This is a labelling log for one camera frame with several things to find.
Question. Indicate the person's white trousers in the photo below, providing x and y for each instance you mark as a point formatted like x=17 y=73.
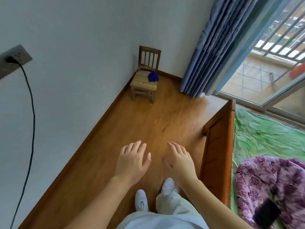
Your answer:
x=162 y=219

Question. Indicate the purple floral blanket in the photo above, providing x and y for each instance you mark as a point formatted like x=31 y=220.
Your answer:
x=257 y=178

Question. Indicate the small wooden chair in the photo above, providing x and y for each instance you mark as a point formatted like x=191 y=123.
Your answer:
x=143 y=83

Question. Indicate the blue floral curtain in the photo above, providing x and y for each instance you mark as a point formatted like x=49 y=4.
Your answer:
x=214 y=45

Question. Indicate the grey wall socket with plug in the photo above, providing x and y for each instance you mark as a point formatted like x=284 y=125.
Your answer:
x=22 y=54

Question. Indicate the dark balcony railing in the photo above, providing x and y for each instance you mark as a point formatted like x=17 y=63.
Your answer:
x=271 y=53

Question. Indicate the person's white left shoe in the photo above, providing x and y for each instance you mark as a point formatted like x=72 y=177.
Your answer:
x=141 y=200

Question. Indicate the person's left forearm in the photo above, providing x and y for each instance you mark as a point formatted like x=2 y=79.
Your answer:
x=100 y=207

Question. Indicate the metal drying rack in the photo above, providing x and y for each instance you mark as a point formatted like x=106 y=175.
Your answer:
x=271 y=77

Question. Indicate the person's white shoe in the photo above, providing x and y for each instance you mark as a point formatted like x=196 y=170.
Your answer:
x=141 y=200
x=168 y=186

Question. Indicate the wooden bed frame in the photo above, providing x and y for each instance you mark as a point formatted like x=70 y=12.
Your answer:
x=216 y=152

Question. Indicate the person's right forearm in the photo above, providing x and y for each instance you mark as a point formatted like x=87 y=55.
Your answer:
x=214 y=207

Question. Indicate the wooden baseboard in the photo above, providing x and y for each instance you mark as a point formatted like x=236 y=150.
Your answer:
x=54 y=188

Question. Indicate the person's white right shoe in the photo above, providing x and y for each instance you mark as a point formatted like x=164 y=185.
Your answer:
x=168 y=186

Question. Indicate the person's right hand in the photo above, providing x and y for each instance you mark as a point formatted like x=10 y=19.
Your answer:
x=181 y=166

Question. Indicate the blue cleaning cloth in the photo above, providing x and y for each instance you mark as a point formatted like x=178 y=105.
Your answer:
x=153 y=77

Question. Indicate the green bed sheet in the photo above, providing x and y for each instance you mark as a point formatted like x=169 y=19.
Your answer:
x=262 y=135

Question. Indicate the black phone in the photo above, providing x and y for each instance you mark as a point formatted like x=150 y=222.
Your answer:
x=265 y=213

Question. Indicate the person's left hand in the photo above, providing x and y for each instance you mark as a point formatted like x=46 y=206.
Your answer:
x=131 y=162

